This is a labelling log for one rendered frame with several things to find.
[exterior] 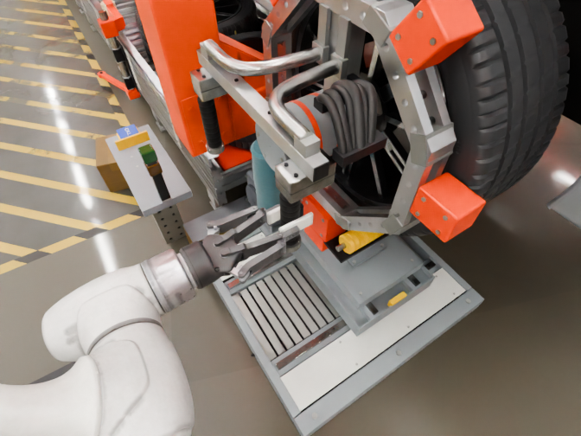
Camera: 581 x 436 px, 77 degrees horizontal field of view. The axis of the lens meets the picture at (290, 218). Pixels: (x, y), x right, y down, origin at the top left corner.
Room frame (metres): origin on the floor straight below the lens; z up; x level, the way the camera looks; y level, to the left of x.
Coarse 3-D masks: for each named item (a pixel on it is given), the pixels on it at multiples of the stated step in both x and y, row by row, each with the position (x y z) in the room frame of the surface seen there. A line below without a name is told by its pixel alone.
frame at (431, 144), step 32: (288, 0) 0.80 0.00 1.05; (320, 0) 0.71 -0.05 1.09; (352, 0) 0.64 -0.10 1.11; (384, 0) 0.62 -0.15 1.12; (288, 32) 0.89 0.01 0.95; (384, 32) 0.57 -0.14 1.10; (384, 64) 0.56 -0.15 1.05; (416, 96) 0.50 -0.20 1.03; (416, 128) 0.49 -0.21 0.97; (448, 128) 0.49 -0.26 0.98; (416, 160) 0.46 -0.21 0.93; (320, 192) 0.67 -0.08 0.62; (416, 192) 0.45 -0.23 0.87; (352, 224) 0.56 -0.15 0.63; (384, 224) 0.48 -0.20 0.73; (416, 224) 0.47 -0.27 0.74
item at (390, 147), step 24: (312, 24) 0.90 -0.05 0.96; (360, 72) 0.75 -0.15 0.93; (384, 72) 0.74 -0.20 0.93; (384, 96) 0.68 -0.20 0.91; (384, 120) 0.67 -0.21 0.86; (336, 168) 0.77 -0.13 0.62; (360, 168) 0.77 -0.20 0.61; (384, 168) 0.77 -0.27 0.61; (360, 192) 0.67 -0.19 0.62; (384, 192) 0.63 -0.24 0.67
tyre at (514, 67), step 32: (416, 0) 0.63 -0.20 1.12; (480, 0) 0.61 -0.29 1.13; (512, 0) 0.62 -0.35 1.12; (544, 0) 0.65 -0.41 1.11; (480, 32) 0.55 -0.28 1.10; (512, 32) 0.58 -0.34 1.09; (544, 32) 0.60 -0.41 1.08; (448, 64) 0.56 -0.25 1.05; (480, 64) 0.52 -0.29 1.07; (512, 64) 0.54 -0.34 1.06; (544, 64) 0.57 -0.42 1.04; (448, 96) 0.54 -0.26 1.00; (480, 96) 0.50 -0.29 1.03; (512, 96) 0.51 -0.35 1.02; (544, 96) 0.55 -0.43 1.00; (480, 128) 0.48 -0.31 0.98; (512, 128) 0.50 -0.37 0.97; (544, 128) 0.54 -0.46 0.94; (448, 160) 0.50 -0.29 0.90; (480, 160) 0.46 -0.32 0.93; (512, 160) 0.50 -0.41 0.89; (480, 192) 0.45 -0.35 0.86
